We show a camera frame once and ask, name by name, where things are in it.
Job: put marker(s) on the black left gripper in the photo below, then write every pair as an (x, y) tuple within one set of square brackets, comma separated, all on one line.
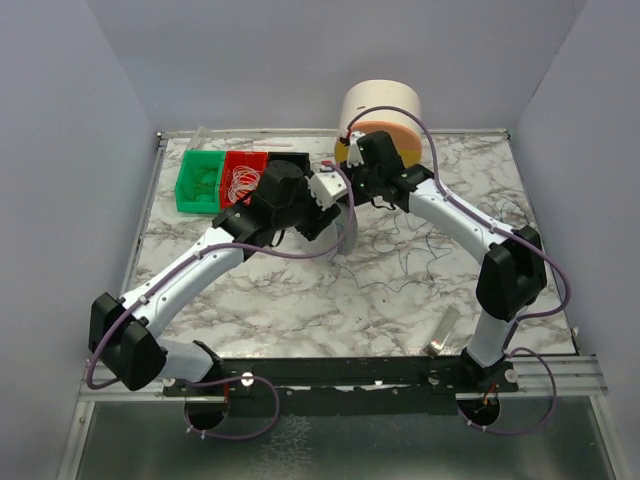
[(320, 223)]

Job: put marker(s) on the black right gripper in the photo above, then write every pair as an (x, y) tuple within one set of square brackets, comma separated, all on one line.
[(364, 180)]

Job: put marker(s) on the white perforated cable spool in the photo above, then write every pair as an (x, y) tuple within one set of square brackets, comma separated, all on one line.
[(341, 233)]

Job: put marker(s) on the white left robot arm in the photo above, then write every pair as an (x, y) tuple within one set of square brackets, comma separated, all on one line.
[(125, 332)]

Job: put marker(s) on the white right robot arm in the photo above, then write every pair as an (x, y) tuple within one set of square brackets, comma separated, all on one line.
[(511, 275)]

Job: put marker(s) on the black plastic bin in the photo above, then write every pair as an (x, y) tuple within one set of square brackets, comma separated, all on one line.
[(300, 159)]

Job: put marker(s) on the round three-drawer cabinet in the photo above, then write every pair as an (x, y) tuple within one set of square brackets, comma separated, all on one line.
[(405, 132)]

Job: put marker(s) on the red plastic bin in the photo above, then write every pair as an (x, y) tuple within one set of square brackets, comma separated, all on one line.
[(241, 173)]

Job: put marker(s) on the green plastic bin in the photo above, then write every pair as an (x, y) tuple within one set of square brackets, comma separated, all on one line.
[(197, 186)]

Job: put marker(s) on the grey tool with red label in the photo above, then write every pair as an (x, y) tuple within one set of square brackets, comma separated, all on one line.
[(441, 333)]

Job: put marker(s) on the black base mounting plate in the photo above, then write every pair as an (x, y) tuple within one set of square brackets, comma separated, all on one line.
[(346, 386)]

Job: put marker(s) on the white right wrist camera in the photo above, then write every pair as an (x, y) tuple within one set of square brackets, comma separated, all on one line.
[(354, 156)]

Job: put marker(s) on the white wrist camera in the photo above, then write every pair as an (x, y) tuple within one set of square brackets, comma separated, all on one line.
[(354, 156), (327, 185)]

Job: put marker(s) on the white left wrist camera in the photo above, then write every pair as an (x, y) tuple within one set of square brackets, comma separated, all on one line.
[(327, 185)]

